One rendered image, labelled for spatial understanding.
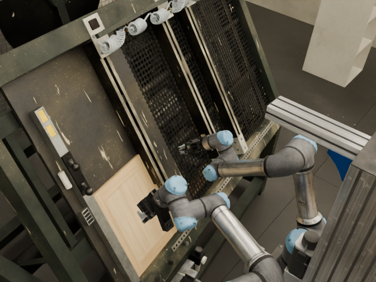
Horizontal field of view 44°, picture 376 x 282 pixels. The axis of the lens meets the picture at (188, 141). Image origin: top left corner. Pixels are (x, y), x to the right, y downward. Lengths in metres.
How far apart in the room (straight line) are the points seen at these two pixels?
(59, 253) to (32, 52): 0.81
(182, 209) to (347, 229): 0.56
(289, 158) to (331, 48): 4.03
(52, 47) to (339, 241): 1.33
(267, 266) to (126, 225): 0.97
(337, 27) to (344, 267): 4.44
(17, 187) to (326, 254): 1.15
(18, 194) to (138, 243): 0.71
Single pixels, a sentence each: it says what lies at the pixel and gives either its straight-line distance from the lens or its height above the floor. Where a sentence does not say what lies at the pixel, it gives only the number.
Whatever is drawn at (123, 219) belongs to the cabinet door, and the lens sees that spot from 2.27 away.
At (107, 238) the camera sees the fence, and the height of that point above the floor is 1.15.
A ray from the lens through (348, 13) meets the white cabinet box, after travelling 5.70.
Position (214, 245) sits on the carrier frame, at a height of 0.18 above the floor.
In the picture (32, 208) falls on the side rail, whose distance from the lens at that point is 1.93.
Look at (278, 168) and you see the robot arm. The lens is 1.95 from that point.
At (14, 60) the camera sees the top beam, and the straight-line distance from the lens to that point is 1.91.
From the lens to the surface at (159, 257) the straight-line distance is 2.42.
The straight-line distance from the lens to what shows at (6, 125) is 2.00.
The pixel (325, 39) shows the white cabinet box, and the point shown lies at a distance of 5.89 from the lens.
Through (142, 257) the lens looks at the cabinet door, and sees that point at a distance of 2.37.
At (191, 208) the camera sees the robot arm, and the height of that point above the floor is 1.62.
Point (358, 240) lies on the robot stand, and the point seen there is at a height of 1.79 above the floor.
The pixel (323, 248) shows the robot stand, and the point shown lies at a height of 1.68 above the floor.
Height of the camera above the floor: 2.83
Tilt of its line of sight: 38 degrees down
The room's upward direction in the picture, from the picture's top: 7 degrees clockwise
